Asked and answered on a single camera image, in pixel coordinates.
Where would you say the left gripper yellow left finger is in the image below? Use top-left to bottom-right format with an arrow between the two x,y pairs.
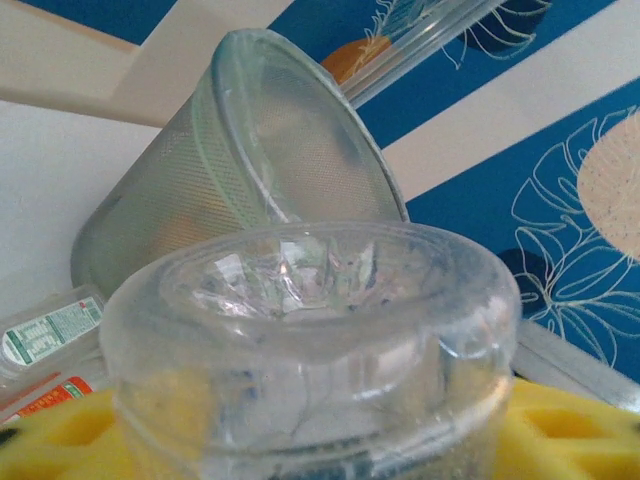
0,388 -> 151,480

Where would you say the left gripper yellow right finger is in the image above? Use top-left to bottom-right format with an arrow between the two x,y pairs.
492,377 -> 640,480

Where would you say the orange label bottle tan cap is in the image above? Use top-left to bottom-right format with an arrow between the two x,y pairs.
0,374 -> 109,426

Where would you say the small clear bottle green-white label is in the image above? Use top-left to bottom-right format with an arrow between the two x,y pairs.
0,284 -> 109,396

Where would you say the clear unlabelled plastic bottle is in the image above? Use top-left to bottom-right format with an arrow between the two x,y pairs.
98,222 -> 524,480

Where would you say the translucent green trash bin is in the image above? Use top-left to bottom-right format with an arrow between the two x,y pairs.
69,28 -> 411,301

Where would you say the aluminium side rail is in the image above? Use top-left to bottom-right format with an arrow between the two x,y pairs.
512,319 -> 640,416

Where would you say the aluminium frame post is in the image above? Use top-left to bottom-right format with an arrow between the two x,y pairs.
339,0 -> 506,109

